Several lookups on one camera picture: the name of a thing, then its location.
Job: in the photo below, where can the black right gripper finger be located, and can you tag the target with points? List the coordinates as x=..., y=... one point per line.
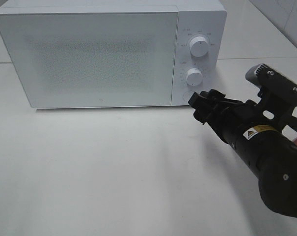
x=205, y=99
x=203, y=113

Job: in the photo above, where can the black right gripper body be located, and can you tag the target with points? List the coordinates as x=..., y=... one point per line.
x=235, y=121

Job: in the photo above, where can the round white door button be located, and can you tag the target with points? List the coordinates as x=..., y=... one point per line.
x=187, y=95

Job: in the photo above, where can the white microwave door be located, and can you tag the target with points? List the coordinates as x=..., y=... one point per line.
x=92, y=60

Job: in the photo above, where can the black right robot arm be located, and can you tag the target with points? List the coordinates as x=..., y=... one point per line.
x=261, y=146

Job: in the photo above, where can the lower white timer knob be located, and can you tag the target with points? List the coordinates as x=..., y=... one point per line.
x=194, y=77

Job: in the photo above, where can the upper white power knob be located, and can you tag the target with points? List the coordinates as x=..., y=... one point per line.
x=199, y=46

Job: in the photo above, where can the white microwave oven body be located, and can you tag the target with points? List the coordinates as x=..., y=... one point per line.
x=194, y=18

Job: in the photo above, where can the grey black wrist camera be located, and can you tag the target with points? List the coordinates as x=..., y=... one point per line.
x=269, y=80

